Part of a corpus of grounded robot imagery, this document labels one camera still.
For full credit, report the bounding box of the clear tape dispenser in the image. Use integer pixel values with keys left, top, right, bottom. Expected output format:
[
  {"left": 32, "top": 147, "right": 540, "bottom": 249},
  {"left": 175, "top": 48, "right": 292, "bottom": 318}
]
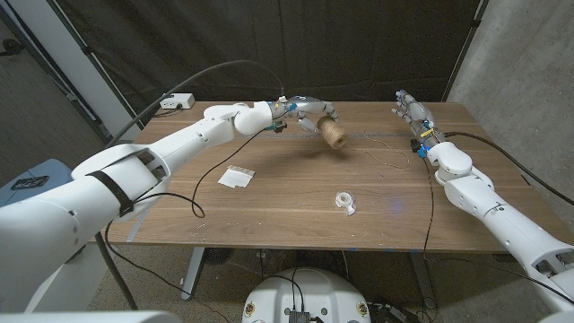
[{"left": 335, "top": 190, "right": 357, "bottom": 217}]

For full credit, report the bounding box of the white sticker sheet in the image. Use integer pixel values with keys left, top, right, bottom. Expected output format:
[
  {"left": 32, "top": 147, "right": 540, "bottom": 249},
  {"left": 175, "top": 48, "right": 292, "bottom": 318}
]
[{"left": 217, "top": 164, "right": 257, "bottom": 189}]

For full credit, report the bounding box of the black backdrop stand pole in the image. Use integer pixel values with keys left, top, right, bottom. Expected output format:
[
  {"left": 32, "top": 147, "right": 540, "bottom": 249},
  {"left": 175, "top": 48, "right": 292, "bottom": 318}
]
[
  {"left": 441, "top": 0, "right": 491, "bottom": 103},
  {"left": 44, "top": 0, "right": 144, "bottom": 131}
]

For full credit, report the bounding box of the white robot chest panel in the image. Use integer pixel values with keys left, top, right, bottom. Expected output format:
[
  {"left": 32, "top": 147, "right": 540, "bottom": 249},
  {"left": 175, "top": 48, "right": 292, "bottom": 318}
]
[{"left": 0, "top": 310, "right": 183, "bottom": 323}]

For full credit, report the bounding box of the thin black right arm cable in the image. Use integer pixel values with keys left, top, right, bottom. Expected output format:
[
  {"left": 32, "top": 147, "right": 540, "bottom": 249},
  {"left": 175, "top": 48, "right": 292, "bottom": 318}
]
[{"left": 421, "top": 155, "right": 574, "bottom": 306}]

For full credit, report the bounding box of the black floor fan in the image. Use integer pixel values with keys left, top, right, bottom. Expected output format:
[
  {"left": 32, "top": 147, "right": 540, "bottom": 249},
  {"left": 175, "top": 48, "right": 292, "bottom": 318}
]
[{"left": 204, "top": 247, "right": 235, "bottom": 266}]

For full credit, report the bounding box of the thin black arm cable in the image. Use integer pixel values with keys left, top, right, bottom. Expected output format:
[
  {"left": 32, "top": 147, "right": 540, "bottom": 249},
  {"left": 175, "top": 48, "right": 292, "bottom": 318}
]
[
  {"left": 421, "top": 155, "right": 574, "bottom": 306},
  {"left": 103, "top": 128, "right": 268, "bottom": 323}
]

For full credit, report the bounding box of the metal table leg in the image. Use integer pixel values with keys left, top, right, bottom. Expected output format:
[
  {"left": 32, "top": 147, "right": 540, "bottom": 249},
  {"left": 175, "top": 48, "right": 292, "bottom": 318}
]
[
  {"left": 180, "top": 247, "right": 207, "bottom": 301},
  {"left": 410, "top": 253, "right": 439, "bottom": 310}
]

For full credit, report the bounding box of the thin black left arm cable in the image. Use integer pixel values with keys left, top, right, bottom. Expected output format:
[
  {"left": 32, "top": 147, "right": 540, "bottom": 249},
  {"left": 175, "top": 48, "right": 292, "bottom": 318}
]
[{"left": 103, "top": 128, "right": 268, "bottom": 323}]

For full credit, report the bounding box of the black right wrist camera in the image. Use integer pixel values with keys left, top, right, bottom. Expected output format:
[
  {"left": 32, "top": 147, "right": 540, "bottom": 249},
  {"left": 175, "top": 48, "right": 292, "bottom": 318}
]
[{"left": 410, "top": 137, "right": 427, "bottom": 159}]

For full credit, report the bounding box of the black torso cable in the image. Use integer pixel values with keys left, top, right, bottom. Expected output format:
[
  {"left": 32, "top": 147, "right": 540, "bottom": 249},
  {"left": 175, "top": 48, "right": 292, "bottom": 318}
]
[{"left": 266, "top": 267, "right": 306, "bottom": 311}]

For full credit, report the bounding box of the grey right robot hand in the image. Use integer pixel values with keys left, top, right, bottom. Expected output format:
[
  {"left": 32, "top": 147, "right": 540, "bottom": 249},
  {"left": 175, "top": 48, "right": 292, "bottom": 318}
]
[{"left": 391, "top": 89, "right": 445, "bottom": 149}]

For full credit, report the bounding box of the black patterned card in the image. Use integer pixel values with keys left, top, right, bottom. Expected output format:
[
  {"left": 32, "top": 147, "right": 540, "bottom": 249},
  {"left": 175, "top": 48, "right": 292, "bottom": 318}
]
[{"left": 11, "top": 175, "right": 50, "bottom": 191}]

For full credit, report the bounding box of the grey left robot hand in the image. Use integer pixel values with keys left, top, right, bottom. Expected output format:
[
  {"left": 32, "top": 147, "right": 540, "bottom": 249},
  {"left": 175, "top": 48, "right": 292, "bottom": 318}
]
[{"left": 268, "top": 94, "right": 341, "bottom": 135}]

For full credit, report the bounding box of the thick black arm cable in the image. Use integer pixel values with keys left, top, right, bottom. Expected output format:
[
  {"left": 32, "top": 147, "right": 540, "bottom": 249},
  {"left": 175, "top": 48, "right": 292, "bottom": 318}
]
[
  {"left": 92, "top": 59, "right": 287, "bottom": 311},
  {"left": 443, "top": 130, "right": 574, "bottom": 207}
]

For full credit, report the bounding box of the white power outlet box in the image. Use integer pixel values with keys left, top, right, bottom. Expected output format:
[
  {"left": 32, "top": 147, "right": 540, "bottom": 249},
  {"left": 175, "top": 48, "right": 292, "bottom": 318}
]
[{"left": 160, "top": 92, "right": 196, "bottom": 110}]

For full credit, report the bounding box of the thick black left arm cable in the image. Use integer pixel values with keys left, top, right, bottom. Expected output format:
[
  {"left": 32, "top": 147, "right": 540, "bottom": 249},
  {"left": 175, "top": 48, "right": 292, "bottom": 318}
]
[{"left": 92, "top": 59, "right": 287, "bottom": 311}]

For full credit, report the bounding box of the blue plastic bin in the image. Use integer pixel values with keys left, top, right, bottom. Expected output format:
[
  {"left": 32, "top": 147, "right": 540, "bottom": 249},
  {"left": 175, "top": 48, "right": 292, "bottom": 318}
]
[{"left": 0, "top": 158, "right": 75, "bottom": 208}]

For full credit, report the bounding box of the grey power strip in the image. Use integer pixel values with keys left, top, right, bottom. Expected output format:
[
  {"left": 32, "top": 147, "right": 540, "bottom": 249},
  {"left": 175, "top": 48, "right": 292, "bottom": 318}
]
[{"left": 368, "top": 303, "right": 421, "bottom": 323}]

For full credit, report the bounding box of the dark grey cloth mat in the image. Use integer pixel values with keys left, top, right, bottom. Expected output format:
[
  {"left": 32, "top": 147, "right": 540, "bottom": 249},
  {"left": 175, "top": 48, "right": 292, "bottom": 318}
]
[{"left": 44, "top": 0, "right": 490, "bottom": 135}]

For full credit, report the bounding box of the jute twine strand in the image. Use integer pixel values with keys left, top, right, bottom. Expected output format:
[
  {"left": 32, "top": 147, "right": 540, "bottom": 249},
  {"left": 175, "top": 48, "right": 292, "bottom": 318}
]
[{"left": 343, "top": 129, "right": 412, "bottom": 170}]

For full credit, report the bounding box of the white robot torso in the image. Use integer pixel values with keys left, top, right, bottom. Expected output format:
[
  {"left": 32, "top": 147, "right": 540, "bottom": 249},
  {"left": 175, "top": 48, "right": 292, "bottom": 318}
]
[{"left": 241, "top": 267, "right": 372, "bottom": 323}]

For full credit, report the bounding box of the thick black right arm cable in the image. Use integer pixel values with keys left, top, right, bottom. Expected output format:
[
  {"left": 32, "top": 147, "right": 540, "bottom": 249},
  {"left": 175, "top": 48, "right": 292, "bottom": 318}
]
[{"left": 443, "top": 130, "right": 574, "bottom": 207}]

